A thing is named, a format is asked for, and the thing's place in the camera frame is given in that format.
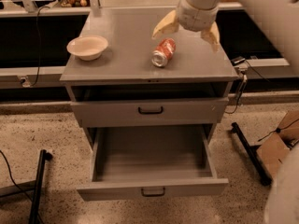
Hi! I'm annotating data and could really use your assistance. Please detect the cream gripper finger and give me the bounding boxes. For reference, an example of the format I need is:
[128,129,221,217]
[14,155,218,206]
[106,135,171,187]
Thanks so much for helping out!
[201,22,220,52]
[151,10,179,39]

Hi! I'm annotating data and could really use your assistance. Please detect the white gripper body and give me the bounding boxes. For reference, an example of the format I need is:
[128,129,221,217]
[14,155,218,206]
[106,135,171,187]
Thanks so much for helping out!
[176,0,218,32]

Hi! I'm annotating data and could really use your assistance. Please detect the red coke can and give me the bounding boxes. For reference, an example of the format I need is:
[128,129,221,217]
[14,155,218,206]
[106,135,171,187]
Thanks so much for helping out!
[151,38,176,67]

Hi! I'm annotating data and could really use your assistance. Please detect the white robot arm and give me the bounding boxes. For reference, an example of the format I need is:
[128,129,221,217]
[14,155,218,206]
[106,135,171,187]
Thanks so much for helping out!
[152,0,299,224]

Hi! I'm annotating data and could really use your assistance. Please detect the grey drawer cabinet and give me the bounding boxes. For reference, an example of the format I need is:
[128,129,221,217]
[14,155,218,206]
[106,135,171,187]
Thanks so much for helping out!
[61,7,236,142]

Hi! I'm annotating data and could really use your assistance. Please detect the closed grey upper drawer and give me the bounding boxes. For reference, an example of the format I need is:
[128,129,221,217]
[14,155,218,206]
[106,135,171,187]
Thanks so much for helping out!
[71,98,228,128]

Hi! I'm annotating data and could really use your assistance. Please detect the open grey middle drawer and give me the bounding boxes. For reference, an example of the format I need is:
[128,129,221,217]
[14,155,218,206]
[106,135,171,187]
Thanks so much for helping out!
[78,125,228,201]

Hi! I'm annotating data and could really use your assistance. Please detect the white bowl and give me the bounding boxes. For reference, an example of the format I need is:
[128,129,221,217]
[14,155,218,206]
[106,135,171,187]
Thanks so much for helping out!
[66,35,108,61]

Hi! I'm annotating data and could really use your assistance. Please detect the brown cardboard box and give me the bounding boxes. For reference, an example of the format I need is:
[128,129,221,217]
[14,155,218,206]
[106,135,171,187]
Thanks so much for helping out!
[257,111,299,179]

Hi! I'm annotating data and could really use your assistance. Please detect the black stand leg right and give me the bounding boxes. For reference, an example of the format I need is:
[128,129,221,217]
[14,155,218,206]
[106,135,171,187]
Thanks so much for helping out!
[232,122,272,186]

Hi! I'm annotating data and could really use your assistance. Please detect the black stand leg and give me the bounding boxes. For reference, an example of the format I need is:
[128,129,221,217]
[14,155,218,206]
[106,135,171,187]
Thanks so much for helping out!
[29,149,52,224]
[232,122,272,186]

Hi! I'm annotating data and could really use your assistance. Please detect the black stand leg left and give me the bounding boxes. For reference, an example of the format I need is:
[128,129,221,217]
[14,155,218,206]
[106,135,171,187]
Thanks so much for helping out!
[29,149,52,224]

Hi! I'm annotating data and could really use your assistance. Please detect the black power adapter with cable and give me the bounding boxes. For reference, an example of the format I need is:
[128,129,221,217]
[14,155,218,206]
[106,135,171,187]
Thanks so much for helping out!
[225,56,263,115]

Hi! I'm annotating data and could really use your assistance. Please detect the black upper drawer handle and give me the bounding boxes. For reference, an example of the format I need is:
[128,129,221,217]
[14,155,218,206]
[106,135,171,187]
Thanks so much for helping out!
[137,106,164,115]

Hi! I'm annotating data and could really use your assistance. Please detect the black drawer handle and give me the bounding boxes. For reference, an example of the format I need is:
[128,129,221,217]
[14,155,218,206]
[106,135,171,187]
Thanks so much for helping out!
[141,188,165,198]
[137,106,164,115]

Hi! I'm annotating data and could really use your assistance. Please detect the black cable left wall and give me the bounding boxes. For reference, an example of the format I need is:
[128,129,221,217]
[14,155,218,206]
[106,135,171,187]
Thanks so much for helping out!
[20,5,50,88]

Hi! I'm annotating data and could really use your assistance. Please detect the black middle drawer handle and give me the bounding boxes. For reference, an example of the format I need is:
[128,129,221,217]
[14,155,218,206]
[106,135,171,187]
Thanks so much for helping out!
[141,188,165,198]

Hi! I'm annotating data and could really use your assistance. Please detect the black floor cable left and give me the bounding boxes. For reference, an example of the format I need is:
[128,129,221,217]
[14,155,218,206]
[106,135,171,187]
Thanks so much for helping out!
[0,149,45,224]

